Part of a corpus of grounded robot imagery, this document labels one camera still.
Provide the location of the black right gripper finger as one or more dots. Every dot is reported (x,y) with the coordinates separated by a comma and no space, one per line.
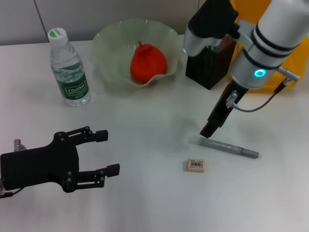
(212,130)
(207,128)

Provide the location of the grey marker pen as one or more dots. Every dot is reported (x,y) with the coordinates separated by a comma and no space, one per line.
(229,148)

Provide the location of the red-orange fruit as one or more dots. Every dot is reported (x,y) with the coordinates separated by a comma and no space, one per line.
(148,62)

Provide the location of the black right wrist camera housing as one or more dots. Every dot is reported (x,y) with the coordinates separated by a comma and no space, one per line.
(210,19)

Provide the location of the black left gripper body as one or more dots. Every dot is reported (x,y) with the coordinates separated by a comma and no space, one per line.
(41,164)

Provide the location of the yellow plastic storage bin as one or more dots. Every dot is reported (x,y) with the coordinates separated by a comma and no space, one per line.
(299,60)

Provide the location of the black mesh pen holder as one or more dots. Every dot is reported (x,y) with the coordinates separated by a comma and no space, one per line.
(205,72)

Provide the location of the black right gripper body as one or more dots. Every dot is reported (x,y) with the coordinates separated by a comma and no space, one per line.
(228,104)

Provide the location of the pale green glass fruit bowl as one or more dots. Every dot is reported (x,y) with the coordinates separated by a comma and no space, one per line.
(111,55)

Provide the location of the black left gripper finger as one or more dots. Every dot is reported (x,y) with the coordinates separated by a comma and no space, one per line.
(112,169)
(101,135)

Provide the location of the clear water bottle green label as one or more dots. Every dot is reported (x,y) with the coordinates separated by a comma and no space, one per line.
(70,72)

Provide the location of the cream eraser with barcode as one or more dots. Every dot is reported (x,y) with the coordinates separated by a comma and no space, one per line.
(196,165)

